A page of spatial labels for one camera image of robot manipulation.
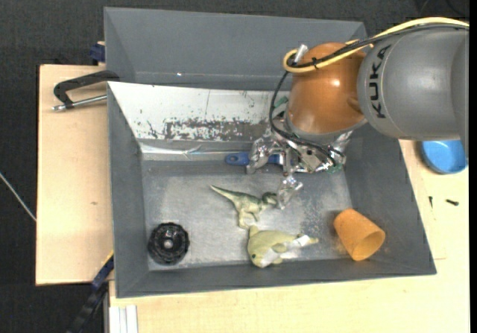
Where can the pale wood board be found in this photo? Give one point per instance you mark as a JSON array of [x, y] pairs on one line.
[[72, 182]]

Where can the pale green plush toy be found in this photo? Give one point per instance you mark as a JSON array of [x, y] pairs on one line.
[[266, 244]]

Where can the grey metal bin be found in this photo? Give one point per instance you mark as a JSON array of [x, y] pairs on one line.
[[208, 212]]

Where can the blue bowl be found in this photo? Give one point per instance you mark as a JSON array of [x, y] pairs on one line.
[[443, 156]]

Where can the green toy dinosaur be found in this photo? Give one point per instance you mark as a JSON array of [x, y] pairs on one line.
[[247, 204]]

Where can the small black screw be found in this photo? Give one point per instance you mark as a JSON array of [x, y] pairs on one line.
[[453, 202]]

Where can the orange plastic cup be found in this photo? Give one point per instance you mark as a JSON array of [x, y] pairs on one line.
[[357, 234]]

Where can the black ribbed wheel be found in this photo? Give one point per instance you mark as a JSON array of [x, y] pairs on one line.
[[168, 243]]

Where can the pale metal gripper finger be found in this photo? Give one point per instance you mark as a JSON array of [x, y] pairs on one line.
[[259, 156], [288, 190]]

